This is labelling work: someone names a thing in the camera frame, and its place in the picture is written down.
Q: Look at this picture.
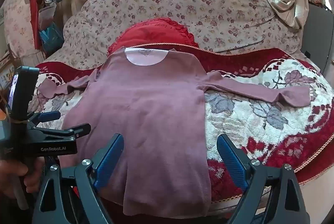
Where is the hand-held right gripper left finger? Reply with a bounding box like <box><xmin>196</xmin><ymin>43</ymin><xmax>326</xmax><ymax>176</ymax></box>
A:
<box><xmin>31</xmin><ymin>133</ymin><xmax>124</xmax><ymax>224</ymax></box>

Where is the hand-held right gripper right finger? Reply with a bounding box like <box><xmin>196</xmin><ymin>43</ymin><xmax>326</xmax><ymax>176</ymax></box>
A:
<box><xmin>216</xmin><ymin>134</ymin><xmax>311</xmax><ymax>224</ymax></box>

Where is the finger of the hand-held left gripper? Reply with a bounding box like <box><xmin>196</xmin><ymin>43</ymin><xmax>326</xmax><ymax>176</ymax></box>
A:
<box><xmin>27</xmin><ymin>111</ymin><xmax>61</xmax><ymax>127</ymax></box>
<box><xmin>26</xmin><ymin>123</ymin><xmax>92</xmax><ymax>141</ymax></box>

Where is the pink long-sleeve shirt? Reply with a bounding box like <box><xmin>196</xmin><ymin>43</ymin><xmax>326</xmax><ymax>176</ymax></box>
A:
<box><xmin>39</xmin><ymin>47</ymin><xmax>311</xmax><ymax>217</ymax></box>

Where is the person's left hand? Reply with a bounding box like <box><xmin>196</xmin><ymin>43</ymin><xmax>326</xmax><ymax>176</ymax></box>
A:
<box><xmin>0</xmin><ymin>159</ymin><xmax>43</xmax><ymax>194</ymax></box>

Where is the red and white floral blanket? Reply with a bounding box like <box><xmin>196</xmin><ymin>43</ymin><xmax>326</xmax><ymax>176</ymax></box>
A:
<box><xmin>29</xmin><ymin>48</ymin><xmax>334</xmax><ymax>210</ymax></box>

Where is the blue plastic bag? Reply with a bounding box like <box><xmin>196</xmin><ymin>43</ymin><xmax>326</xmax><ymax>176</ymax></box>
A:
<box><xmin>39</xmin><ymin>22</ymin><xmax>64</xmax><ymax>53</ymax></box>

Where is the red hanging cloth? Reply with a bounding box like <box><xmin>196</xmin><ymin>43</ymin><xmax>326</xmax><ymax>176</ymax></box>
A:
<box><xmin>29</xmin><ymin>0</ymin><xmax>49</xmax><ymax>49</ymax></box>

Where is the red ruffled cushion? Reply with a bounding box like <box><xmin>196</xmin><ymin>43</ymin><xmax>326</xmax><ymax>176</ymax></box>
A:
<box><xmin>107</xmin><ymin>18</ymin><xmax>200</xmax><ymax>55</ymax></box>

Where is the grey cabinet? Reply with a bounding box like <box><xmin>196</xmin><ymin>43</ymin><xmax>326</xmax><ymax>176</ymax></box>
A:
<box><xmin>304</xmin><ymin>2</ymin><xmax>334</xmax><ymax>76</ymax></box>

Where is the floral quilt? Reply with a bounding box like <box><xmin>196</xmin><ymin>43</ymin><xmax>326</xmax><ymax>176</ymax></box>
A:
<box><xmin>44</xmin><ymin>0</ymin><xmax>303</xmax><ymax>70</ymax></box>

